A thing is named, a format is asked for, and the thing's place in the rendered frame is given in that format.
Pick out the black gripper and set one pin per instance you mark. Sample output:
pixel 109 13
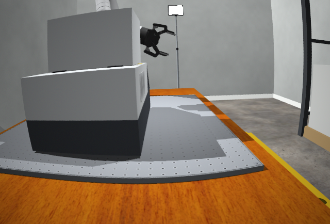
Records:
pixel 150 38

